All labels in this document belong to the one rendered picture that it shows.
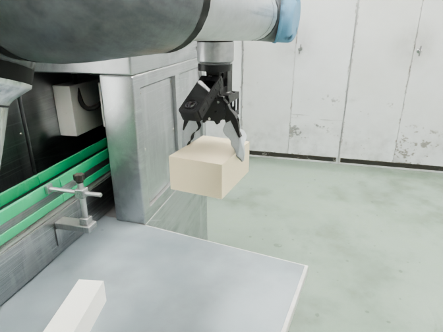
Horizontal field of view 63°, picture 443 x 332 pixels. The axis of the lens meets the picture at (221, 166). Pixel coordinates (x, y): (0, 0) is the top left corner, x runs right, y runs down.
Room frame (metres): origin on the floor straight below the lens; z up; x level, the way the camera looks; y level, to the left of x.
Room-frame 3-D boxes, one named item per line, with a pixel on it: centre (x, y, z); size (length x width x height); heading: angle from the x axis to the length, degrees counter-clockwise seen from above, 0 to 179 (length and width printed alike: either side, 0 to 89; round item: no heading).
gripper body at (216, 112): (0.78, 0.01, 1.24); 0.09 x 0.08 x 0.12; 156
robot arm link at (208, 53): (0.77, 0.02, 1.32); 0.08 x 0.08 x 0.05
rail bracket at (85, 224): (0.89, 0.40, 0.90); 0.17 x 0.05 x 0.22; 75
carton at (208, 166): (0.75, 0.02, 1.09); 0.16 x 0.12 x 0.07; 156
